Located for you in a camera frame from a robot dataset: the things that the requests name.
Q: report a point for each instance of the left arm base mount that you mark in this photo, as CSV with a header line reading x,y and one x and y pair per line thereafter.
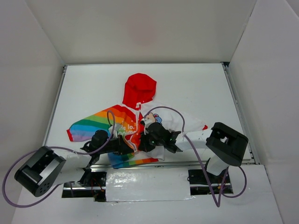
x,y
94,187

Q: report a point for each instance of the white foil cover panel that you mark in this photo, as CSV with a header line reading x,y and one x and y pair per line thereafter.
x,y
147,184

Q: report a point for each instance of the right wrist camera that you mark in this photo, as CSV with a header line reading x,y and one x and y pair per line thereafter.
x,y
145,122

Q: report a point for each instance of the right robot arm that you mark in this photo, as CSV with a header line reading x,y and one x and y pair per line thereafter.
x,y
227,144

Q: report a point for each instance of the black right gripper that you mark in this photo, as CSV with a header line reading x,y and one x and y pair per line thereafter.
x,y
148,136

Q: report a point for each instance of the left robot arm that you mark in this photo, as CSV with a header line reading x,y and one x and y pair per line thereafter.
x,y
45,168

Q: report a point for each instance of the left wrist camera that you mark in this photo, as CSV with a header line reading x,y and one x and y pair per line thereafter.
x,y
114,130

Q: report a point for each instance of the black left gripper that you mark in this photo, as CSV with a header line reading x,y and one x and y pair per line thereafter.
x,y
128,147

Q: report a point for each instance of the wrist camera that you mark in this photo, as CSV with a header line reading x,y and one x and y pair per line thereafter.
x,y
114,130
145,122

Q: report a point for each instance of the aluminium table edge rail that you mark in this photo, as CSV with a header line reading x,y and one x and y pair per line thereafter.
x,y
201,90

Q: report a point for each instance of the rainbow hooded zip jacket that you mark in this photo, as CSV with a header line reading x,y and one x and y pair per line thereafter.
x,y
137,104

